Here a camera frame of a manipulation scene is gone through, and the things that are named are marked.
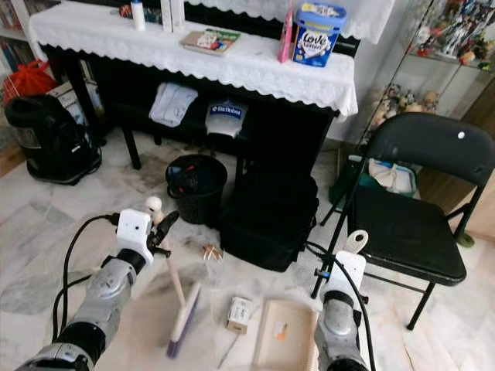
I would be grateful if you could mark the white lace piano cloth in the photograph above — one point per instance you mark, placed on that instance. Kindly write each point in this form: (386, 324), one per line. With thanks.
(247, 66)

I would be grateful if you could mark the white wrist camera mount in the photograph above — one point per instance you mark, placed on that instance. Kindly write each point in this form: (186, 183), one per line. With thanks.
(135, 236)
(346, 272)

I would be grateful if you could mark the green brown book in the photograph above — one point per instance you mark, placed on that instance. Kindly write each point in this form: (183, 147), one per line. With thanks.
(211, 42)

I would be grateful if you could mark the black fabric bag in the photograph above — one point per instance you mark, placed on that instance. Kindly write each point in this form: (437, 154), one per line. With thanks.
(267, 220)

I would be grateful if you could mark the black piano bench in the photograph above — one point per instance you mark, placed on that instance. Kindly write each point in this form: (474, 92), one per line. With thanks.
(130, 151)

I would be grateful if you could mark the black vacuum cleaner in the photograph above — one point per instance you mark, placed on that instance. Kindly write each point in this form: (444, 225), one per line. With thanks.
(50, 143)

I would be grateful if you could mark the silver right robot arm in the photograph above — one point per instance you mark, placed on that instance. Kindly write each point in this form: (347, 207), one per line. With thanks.
(340, 328)

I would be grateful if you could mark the white bottle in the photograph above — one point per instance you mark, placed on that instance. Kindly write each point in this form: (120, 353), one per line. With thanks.
(138, 15)

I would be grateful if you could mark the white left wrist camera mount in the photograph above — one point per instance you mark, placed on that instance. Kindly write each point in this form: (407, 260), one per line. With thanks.
(135, 236)

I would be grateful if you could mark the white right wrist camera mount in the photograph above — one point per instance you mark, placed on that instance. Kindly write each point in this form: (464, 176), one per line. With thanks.
(346, 272)

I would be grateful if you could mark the blue Love Letters tin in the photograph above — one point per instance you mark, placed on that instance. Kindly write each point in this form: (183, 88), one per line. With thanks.
(319, 39)

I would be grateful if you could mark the small wooden piece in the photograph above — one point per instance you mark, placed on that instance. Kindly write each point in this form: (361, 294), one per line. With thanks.
(213, 253)

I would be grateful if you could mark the glass display cabinet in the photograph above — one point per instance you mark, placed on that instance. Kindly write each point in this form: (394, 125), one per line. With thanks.
(452, 39)

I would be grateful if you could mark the white upright books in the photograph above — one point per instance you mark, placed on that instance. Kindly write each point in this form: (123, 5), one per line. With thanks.
(172, 15)

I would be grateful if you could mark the pink slim packet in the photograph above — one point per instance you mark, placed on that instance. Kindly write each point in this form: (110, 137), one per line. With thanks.
(286, 39)

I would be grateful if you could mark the white bag blue label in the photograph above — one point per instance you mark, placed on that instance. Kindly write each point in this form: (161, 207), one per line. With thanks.
(226, 122)

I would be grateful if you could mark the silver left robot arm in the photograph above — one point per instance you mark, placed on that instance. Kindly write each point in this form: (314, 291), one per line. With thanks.
(112, 286)

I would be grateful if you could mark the black folding chair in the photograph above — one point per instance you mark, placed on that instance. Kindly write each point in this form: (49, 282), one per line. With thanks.
(406, 228)

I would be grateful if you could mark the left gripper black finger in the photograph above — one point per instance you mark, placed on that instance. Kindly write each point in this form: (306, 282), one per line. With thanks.
(167, 226)

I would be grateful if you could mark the small white box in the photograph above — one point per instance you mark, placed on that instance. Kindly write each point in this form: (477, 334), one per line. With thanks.
(240, 312)

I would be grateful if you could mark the green storage box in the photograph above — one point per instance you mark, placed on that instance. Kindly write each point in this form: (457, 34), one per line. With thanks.
(342, 185)

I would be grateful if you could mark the black wastebasket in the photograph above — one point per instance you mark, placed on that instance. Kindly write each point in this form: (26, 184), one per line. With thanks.
(196, 197)

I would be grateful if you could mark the white bookshelf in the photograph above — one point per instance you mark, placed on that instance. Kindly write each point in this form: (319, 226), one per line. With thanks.
(11, 46)

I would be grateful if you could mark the white lace piano-top cloth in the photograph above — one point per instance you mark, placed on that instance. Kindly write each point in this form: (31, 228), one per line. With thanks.
(247, 9)

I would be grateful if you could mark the white yellow carton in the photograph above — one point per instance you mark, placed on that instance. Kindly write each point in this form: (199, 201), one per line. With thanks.
(63, 93)

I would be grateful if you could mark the red bag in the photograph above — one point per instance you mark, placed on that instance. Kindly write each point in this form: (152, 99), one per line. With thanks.
(29, 79)

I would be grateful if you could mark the folded white cloth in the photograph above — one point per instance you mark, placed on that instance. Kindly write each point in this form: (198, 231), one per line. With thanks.
(173, 104)

